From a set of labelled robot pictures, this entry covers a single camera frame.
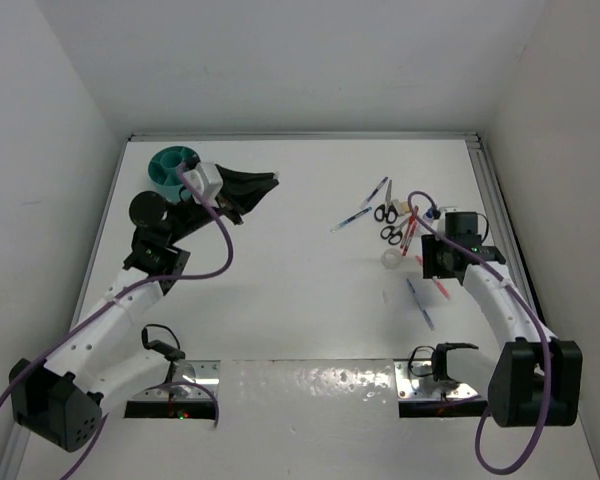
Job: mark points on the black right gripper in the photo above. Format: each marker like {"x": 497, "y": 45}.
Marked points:
{"x": 430, "y": 244}

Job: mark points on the teal round organizer container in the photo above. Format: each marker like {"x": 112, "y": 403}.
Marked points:
{"x": 162, "y": 171}

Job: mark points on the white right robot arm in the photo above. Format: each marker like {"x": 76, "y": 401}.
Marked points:
{"x": 535, "y": 372}

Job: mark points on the clear tape roll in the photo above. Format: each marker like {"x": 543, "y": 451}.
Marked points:
{"x": 391, "y": 258}

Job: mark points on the red gel pen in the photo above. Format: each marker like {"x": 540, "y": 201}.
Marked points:
{"x": 414, "y": 219}
{"x": 405, "y": 234}

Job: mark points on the aluminium frame rail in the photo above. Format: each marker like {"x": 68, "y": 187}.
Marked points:
{"x": 501, "y": 227}

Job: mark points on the tan eraser block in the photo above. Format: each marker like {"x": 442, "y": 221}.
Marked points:
{"x": 400, "y": 207}

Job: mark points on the purple pen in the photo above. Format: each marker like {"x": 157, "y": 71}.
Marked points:
{"x": 374, "y": 192}

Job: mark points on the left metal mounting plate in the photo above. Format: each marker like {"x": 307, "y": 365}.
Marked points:
{"x": 188, "y": 377}

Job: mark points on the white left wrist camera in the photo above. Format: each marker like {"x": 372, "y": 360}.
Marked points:
{"x": 207, "y": 181}

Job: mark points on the blue syringe pen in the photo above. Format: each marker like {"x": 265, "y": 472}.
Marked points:
{"x": 350, "y": 219}

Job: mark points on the metal mounting plate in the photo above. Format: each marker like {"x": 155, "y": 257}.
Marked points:
{"x": 188, "y": 377}
{"x": 415, "y": 384}

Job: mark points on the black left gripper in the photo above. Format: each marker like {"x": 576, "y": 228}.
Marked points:
{"x": 234, "y": 196}

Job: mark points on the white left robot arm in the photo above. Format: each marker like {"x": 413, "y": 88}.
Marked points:
{"x": 64, "y": 396}

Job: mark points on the blue and white pen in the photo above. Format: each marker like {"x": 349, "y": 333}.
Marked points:
{"x": 419, "y": 304}

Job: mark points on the black handled scissors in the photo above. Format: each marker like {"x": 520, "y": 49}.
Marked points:
{"x": 393, "y": 234}
{"x": 386, "y": 212}

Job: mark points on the blue cap glue bottle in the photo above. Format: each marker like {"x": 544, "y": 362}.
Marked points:
{"x": 432, "y": 214}

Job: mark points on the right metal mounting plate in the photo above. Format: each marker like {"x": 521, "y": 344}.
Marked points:
{"x": 415, "y": 384}

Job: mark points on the red and white pen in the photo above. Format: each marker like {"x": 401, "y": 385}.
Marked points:
{"x": 443, "y": 290}

